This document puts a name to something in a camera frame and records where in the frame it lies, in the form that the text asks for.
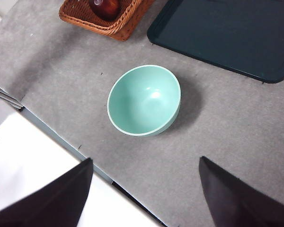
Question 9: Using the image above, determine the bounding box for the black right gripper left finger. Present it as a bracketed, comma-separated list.
[0, 157, 93, 227]

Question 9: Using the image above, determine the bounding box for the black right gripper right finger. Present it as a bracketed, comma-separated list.
[198, 156, 284, 227]

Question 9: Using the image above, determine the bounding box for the teal ribbed bowl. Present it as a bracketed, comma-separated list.
[106, 64, 182, 137]

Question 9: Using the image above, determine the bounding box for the dark red plum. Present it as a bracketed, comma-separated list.
[89, 0, 121, 21]

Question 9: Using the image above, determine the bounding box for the dark green rectangular tray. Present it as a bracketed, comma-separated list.
[147, 0, 284, 84]

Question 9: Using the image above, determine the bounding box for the brown wicker basket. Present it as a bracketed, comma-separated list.
[59, 0, 156, 42]

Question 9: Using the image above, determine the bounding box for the grey ribbed metal rail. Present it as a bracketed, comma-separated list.
[0, 80, 24, 111]

